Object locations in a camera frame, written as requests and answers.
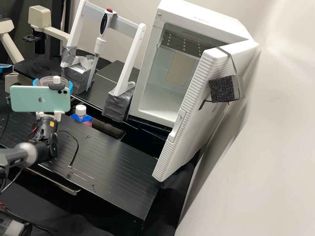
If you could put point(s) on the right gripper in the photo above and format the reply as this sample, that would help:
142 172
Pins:
48 115

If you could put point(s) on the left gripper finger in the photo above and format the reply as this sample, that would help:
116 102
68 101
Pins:
5 67

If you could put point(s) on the petri dish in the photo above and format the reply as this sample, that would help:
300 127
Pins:
46 80

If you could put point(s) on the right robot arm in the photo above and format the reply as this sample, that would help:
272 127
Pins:
24 152

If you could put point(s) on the grey taped block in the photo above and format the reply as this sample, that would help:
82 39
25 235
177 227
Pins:
76 78
115 105

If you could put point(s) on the white-capped bottle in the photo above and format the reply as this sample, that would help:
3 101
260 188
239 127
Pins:
81 115

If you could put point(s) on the black platform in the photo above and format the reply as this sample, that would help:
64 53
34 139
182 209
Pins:
105 81
110 167

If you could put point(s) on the cream microscope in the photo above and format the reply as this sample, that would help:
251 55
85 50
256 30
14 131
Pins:
39 16

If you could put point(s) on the black tray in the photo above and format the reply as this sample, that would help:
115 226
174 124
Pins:
108 130

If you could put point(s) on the white pipette stand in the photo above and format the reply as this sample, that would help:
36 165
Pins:
128 64

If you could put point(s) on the pipette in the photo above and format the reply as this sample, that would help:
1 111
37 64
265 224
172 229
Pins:
104 22

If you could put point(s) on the incubator door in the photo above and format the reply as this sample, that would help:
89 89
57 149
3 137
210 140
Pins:
197 110

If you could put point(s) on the white incubator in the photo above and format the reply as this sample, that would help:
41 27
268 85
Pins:
187 14

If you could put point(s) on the right wrist camera phone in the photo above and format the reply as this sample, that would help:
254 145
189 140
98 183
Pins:
37 98

